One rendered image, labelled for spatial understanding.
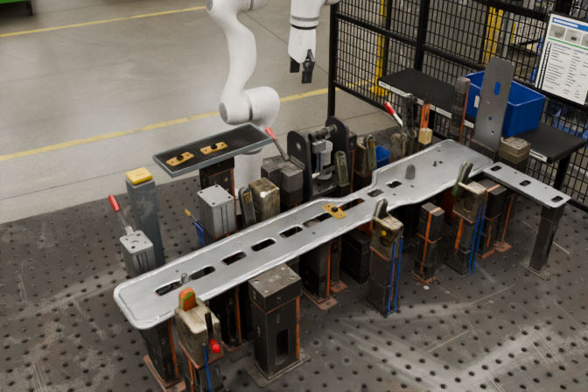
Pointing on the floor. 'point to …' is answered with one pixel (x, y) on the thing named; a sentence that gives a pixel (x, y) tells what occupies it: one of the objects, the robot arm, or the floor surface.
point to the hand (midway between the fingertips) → (300, 74)
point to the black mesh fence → (443, 36)
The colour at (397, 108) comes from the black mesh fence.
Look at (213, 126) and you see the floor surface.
